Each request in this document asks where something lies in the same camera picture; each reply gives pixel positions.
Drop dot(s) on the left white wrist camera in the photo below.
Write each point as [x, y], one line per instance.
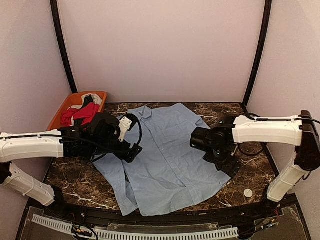
[124, 126]

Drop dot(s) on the red cloth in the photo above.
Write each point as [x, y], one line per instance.
[86, 115]

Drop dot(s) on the black left frame pole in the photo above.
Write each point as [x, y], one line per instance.
[62, 46]

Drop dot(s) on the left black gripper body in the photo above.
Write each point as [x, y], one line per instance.
[104, 147]

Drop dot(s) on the light blue shirt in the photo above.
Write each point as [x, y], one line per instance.
[168, 175]

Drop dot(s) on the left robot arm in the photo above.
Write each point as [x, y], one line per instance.
[29, 146]

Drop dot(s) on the orange plastic basket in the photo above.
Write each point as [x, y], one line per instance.
[74, 100]

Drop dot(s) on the white cloth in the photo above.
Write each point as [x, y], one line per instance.
[97, 99]

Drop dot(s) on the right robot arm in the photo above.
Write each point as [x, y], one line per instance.
[298, 131]

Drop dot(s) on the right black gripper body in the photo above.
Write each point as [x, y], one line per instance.
[221, 157]

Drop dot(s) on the black right frame pole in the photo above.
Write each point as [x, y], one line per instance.
[259, 52]

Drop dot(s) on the black frame pole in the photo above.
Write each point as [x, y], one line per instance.
[259, 52]
[62, 46]

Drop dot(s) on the dark green cloth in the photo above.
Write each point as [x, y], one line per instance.
[87, 100]

